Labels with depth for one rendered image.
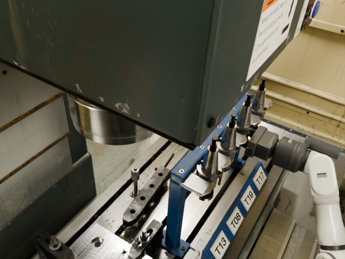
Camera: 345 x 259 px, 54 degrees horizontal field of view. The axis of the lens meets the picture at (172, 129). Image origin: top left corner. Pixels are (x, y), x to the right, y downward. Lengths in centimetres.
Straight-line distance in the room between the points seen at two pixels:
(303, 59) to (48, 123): 101
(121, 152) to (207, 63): 156
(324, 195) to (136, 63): 74
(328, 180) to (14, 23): 80
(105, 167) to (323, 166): 111
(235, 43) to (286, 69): 122
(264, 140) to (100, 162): 100
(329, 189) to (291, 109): 71
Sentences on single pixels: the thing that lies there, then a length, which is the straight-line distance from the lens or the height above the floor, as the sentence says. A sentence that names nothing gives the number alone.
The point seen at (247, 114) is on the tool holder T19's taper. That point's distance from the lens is 99.
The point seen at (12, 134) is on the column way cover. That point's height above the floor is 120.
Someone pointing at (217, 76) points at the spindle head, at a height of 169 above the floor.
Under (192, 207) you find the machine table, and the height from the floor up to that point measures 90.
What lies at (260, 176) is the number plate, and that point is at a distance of 129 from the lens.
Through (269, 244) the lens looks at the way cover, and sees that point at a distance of 136.
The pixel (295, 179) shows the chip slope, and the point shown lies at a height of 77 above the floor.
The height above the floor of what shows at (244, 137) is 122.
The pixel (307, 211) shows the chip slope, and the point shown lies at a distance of 154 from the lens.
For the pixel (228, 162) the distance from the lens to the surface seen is 91.
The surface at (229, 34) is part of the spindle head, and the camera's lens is 30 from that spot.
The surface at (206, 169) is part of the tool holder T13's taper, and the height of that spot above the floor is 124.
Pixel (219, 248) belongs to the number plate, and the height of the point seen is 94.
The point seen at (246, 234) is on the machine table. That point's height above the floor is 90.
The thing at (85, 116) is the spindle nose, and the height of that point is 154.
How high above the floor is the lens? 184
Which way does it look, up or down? 40 degrees down
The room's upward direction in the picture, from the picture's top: 4 degrees clockwise
